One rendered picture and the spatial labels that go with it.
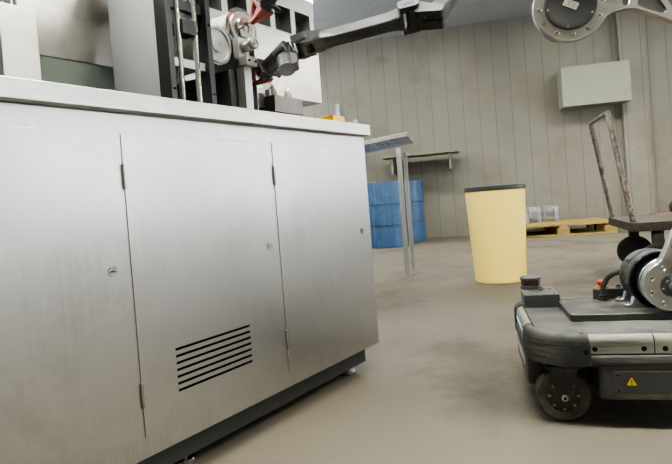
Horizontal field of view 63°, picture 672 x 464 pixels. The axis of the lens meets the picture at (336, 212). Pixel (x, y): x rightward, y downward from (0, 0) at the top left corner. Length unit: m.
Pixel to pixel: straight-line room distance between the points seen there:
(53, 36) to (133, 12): 0.26
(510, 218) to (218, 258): 2.65
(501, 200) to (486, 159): 4.37
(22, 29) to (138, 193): 0.54
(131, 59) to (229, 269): 0.76
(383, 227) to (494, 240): 3.25
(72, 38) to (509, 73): 6.92
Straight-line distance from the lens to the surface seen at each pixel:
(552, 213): 7.81
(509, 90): 8.24
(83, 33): 2.03
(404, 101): 8.25
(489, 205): 3.76
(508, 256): 3.81
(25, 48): 1.61
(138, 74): 1.83
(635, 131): 8.33
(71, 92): 1.22
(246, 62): 1.90
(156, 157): 1.33
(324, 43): 1.93
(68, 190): 1.21
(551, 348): 1.58
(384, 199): 6.86
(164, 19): 1.63
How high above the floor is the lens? 0.63
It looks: 1 degrees down
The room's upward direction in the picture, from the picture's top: 4 degrees counter-clockwise
